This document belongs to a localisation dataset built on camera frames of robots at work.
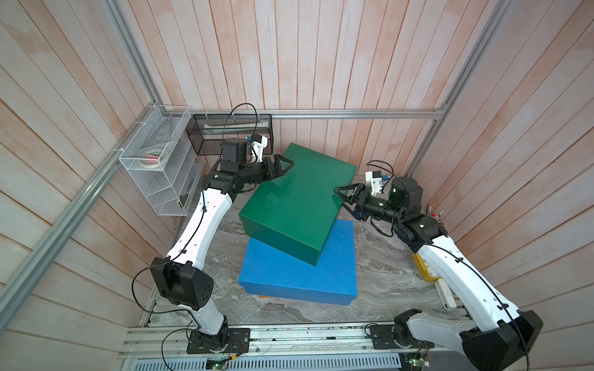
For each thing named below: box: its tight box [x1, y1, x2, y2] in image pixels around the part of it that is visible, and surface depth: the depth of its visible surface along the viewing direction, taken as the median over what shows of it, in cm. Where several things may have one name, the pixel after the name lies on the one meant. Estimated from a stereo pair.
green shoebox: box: [238, 142, 359, 267], surface depth 66 cm
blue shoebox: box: [238, 219, 359, 307], surface depth 68 cm
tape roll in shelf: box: [139, 147, 162, 168], surface depth 75 cm
